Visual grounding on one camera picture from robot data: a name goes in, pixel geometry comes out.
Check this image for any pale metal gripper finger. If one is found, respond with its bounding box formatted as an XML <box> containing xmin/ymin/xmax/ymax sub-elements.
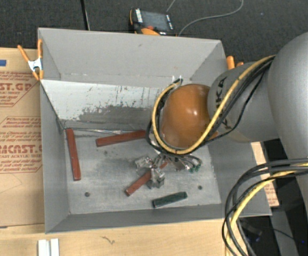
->
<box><xmin>134</xmin><ymin>155</ymin><xmax>156</xmax><ymax>171</ymax></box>
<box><xmin>145</xmin><ymin>169</ymin><xmax>166</xmax><ymax>190</ymax></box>

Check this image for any red-brown block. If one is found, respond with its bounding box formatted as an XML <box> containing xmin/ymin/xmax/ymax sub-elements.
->
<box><xmin>95</xmin><ymin>130</ymin><xmax>148</xmax><ymax>148</ymax></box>
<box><xmin>65</xmin><ymin>127</ymin><xmax>82</xmax><ymax>182</ymax></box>
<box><xmin>124</xmin><ymin>161</ymin><xmax>169</xmax><ymax>197</ymax></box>

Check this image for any dark green flat block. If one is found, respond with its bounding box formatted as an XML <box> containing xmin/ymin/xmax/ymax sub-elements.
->
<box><xmin>151</xmin><ymin>191</ymin><xmax>189</xmax><ymax>210</ymax></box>

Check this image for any grey metal bin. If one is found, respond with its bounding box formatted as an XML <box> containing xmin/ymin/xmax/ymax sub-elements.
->
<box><xmin>37</xmin><ymin>27</ymin><xmax>273</xmax><ymax>234</ymax></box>

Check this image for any brown cardboard board red print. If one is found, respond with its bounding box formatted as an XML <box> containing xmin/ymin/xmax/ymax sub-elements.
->
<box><xmin>0</xmin><ymin>46</ymin><xmax>280</xmax><ymax>229</ymax></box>

